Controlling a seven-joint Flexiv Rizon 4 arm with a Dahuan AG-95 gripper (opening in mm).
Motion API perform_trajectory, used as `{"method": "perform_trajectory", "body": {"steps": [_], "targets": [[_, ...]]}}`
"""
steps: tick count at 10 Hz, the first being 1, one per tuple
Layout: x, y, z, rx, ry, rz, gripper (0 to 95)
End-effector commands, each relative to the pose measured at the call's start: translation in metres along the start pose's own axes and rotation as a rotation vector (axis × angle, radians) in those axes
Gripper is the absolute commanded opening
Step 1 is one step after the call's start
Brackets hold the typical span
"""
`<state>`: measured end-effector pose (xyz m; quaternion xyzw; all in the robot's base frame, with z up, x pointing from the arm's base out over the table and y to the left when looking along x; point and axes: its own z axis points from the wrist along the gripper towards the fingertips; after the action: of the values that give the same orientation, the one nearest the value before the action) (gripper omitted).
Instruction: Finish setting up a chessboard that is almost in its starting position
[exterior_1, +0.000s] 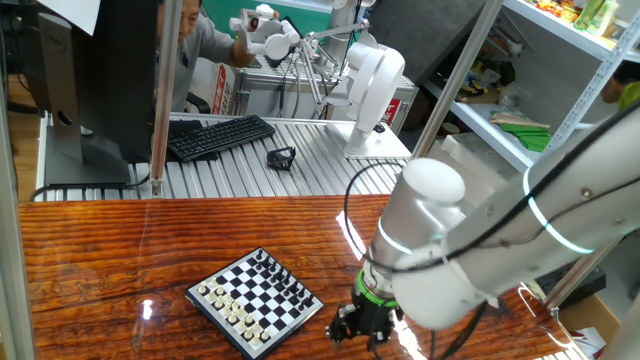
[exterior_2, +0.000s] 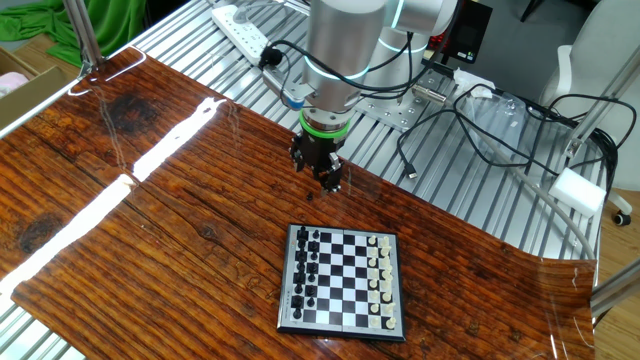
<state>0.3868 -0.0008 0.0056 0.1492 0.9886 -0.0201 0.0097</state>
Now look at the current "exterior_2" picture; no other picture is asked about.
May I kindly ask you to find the wood grain table mat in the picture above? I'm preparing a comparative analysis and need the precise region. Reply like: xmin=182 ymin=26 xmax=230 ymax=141
xmin=0 ymin=45 xmax=600 ymax=360

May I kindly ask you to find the silver robot mounting plate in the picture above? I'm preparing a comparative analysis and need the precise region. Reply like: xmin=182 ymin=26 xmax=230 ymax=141
xmin=357 ymin=74 xmax=455 ymax=134

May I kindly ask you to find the silver cylindrical connector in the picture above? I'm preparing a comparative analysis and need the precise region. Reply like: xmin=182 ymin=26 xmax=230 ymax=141
xmin=412 ymin=83 xmax=448 ymax=105

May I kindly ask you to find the brown cardboard box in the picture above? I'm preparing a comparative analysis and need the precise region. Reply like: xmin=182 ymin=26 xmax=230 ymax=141
xmin=0 ymin=46 xmax=70 ymax=132

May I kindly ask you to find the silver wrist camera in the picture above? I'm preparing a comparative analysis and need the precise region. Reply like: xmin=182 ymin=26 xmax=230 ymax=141
xmin=262 ymin=67 xmax=316 ymax=111

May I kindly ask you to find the white adapter block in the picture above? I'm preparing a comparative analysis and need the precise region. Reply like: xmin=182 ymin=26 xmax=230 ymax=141
xmin=547 ymin=166 xmax=608 ymax=218

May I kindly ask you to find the white power strip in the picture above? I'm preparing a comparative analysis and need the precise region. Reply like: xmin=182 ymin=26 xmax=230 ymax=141
xmin=210 ymin=4 xmax=271 ymax=66

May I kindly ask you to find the black red digit display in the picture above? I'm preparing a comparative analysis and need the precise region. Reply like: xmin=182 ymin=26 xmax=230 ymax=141
xmin=427 ymin=0 xmax=494 ymax=65

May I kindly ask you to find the aluminium frame post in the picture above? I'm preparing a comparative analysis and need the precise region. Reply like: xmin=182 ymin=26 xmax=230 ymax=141
xmin=589 ymin=257 xmax=640 ymax=319
xmin=563 ymin=43 xmax=640 ymax=159
xmin=62 ymin=0 xmax=107 ymax=77

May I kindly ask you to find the pink soft item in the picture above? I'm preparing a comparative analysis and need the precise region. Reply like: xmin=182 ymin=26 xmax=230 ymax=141
xmin=0 ymin=71 xmax=30 ymax=99

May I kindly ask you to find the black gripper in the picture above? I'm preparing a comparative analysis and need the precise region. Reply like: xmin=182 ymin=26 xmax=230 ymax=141
xmin=289 ymin=133 xmax=349 ymax=196

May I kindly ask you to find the black white magnetic chessboard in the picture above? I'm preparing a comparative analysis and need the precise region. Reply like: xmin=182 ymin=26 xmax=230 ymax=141
xmin=276 ymin=223 xmax=407 ymax=344

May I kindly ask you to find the clear plastic sheet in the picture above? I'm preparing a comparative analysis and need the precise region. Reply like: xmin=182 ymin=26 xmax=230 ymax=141
xmin=452 ymin=89 xmax=556 ymax=151

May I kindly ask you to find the grey hose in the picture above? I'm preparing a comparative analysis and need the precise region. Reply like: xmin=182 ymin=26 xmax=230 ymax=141
xmin=469 ymin=127 xmax=597 ymax=261

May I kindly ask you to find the bright green cloth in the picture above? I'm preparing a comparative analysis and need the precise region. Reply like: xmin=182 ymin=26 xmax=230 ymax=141
xmin=0 ymin=0 xmax=148 ymax=69

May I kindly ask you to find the black cable bundle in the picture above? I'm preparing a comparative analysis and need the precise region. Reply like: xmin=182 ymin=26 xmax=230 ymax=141
xmin=519 ymin=92 xmax=639 ymax=201

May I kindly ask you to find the white crumpled paper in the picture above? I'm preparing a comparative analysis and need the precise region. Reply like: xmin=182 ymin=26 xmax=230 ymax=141
xmin=451 ymin=67 xmax=497 ymax=100

